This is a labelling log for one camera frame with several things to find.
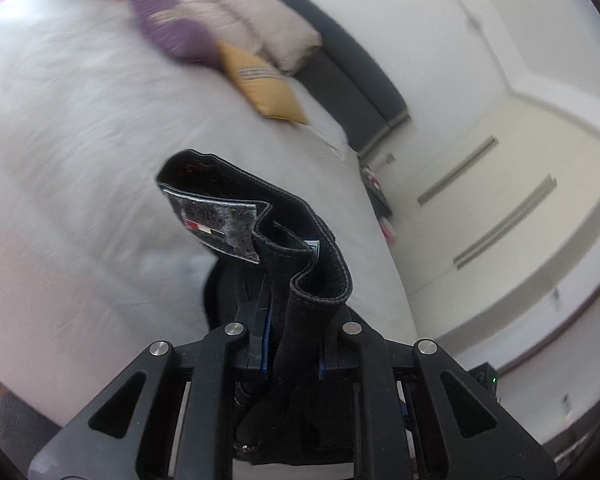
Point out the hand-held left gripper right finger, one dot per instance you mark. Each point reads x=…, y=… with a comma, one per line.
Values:
x=335, y=362

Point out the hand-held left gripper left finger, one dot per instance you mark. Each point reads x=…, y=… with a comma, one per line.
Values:
x=265, y=320

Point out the black pants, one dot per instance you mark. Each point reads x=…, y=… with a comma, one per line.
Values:
x=300, y=260

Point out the black device with green light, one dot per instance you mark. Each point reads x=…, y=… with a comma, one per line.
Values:
x=485, y=380

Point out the dark grey nightstand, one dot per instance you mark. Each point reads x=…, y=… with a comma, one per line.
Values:
x=380, y=200

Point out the yellow cushion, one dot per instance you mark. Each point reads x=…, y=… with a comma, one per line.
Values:
x=265, y=85

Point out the bed with white sheet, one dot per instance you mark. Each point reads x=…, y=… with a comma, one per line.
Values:
x=80, y=160

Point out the white wardrobe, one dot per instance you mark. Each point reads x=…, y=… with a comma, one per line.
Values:
x=505, y=185

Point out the grey padded headboard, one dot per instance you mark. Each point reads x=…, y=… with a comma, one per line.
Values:
x=360, y=90

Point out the person's grey clothing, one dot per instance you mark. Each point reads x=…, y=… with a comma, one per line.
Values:
x=20, y=425

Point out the purple cushion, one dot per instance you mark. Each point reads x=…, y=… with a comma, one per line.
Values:
x=175, y=30

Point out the beige pillow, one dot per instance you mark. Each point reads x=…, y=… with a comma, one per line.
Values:
x=250, y=15

